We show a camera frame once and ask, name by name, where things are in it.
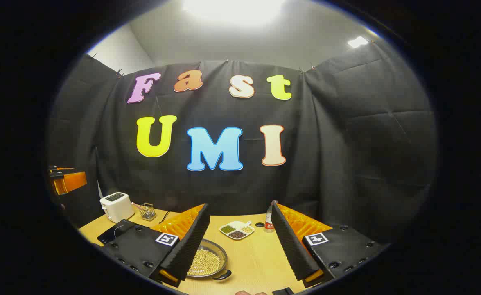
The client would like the heap of pale soybeans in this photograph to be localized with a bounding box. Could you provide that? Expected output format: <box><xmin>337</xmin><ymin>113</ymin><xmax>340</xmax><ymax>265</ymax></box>
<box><xmin>187</xmin><ymin>249</ymin><xmax>221</xmax><ymax>277</ymax></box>

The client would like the small ceiling light panel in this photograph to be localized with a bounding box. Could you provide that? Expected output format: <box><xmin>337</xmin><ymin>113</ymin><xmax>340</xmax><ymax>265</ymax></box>
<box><xmin>347</xmin><ymin>36</ymin><xmax>370</xmax><ymax>49</ymax></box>

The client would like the clear plastic water bottle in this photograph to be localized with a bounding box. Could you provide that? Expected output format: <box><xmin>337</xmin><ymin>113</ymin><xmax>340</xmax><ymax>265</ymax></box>
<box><xmin>264</xmin><ymin>204</ymin><xmax>275</xmax><ymax>233</ymax></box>

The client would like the black induction cooktop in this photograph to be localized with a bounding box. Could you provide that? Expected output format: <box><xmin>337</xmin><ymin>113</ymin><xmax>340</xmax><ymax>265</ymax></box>
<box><xmin>97</xmin><ymin>219</ymin><xmax>136</xmax><ymax>245</ymax></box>

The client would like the white divided bean dish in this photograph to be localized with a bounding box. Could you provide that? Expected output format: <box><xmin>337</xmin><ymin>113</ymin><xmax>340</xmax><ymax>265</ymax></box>
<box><xmin>219</xmin><ymin>221</ymin><xmax>255</xmax><ymax>240</ymax></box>

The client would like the steel pot with black handles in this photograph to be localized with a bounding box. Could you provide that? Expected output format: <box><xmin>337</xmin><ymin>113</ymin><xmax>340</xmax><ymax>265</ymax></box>
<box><xmin>185</xmin><ymin>239</ymin><xmax>233</xmax><ymax>281</ymax></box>

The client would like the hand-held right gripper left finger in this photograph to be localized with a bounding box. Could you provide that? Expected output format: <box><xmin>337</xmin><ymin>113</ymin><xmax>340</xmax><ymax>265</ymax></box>
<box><xmin>101</xmin><ymin>204</ymin><xmax>210</xmax><ymax>288</ymax></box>

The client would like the wire mesh basket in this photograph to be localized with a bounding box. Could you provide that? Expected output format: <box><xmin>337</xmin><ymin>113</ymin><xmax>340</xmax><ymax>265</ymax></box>
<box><xmin>139</xmin><ymin>203</ymin><xmax>157</xmax><ymax>222</ymax></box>

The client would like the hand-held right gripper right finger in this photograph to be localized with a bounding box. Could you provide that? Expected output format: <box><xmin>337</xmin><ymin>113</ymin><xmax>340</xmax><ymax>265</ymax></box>
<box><xmin>271</xmin><ymin>200</ymin><xmax>388</xmax><ymax>288</ymax></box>

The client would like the white toaster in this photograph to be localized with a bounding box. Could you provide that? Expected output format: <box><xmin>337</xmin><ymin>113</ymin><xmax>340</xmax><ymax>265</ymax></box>
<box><xmin>99</xmin><ymin>192</ymin><xmax>135</xmax><ymax>224</ymax></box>

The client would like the large ceiling light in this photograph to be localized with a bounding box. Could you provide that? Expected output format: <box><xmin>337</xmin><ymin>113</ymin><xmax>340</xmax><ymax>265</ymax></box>
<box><xmin>181</xmin><ymin>0</ymin><xmax>286</xmax><ymax>25</ymax></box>

